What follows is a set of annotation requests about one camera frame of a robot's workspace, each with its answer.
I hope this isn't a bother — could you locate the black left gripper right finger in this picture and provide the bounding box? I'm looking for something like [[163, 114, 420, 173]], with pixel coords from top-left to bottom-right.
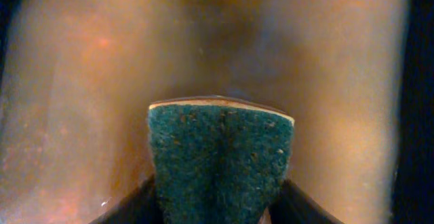
[[269, 180, 343, 224]]

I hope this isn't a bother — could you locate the rectangular black tray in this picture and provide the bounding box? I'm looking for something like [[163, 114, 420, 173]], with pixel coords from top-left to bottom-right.
[[1, 0, 431, 223]]

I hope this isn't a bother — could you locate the orange sponge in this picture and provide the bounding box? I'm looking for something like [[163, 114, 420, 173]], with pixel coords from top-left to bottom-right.
[[147, 96, 294, 224]]

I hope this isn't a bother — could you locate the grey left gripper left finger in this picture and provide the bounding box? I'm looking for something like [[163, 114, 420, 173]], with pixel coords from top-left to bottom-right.
[[90, 176, 163, 224]]

